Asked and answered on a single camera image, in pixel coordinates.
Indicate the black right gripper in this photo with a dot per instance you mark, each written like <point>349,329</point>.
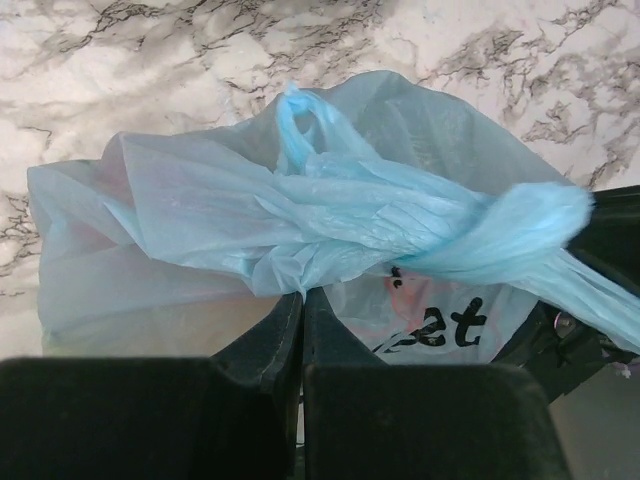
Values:
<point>598,327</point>

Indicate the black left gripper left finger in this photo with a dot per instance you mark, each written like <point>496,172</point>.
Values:
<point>232,415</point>

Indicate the light blue plastic bag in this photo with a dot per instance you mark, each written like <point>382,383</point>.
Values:
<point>432,230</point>

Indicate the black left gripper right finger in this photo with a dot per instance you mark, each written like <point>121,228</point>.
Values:
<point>365,419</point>

